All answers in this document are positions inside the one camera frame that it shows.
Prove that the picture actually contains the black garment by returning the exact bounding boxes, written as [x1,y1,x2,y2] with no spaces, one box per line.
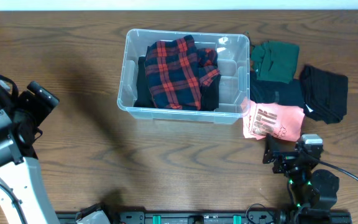
[300,65,349,124]

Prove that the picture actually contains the red navy plaid garment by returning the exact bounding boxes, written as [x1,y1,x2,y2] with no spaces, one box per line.
[144,35,221,111]

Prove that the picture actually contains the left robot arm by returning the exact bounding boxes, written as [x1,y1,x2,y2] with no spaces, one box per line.
[0,75,59,223]

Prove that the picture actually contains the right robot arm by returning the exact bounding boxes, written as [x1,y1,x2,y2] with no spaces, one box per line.
[262,134,339,211]

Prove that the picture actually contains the black folded pants in container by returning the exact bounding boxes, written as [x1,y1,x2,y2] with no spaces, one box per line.
[134,49,221,111]

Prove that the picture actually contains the clear plastic storage container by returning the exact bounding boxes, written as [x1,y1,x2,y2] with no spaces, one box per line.
[117,29,250,124]

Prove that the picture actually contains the pink printed folded shirt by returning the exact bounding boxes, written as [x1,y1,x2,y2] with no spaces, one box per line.
[241,99,305,141]

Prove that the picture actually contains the dark teal folded garment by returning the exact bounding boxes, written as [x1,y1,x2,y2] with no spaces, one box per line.
[250,72,305,108]

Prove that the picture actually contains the green folded garment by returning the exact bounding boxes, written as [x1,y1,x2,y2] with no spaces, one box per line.
[250,40,300,84]

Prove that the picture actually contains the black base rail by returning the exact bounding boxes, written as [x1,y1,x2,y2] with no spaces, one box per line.
[57,203,352,224]

